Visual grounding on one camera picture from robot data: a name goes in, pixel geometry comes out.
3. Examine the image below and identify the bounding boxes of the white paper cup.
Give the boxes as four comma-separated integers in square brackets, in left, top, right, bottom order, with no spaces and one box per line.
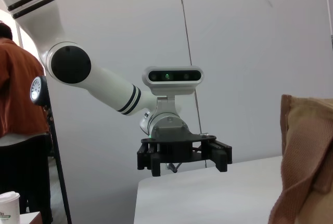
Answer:
[0,191,21,224]

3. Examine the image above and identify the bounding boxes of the white box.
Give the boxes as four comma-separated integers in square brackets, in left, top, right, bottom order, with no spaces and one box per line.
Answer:
[19,210,43,224]

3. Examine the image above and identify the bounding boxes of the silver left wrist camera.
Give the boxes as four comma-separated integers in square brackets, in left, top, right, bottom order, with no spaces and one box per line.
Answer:
[142,65,204,117]

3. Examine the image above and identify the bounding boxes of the khaki fabric food bag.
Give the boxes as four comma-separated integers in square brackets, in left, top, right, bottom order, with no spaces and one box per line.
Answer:
[267,94,333,224]

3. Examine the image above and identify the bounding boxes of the thin black hanging cable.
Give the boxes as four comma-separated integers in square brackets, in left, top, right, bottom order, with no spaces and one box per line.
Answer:
[177,0,209,169]

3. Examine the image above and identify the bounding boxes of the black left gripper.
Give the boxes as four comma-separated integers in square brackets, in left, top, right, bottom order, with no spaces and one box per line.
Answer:
[137,123,233,177]

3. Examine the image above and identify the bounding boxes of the person in orange shirt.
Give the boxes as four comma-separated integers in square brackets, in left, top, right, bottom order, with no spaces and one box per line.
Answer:
[0,21,53,219]

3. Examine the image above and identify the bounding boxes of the black tripod stand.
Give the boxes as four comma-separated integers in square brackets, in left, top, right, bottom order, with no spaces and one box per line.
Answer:
[43,104,73,224]

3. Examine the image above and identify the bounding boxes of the round white dial gauge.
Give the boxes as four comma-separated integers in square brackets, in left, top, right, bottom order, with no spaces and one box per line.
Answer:
[29,75,49,107]

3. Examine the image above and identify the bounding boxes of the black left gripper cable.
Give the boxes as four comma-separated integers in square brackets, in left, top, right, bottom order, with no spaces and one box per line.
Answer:
[163,162,183,174]

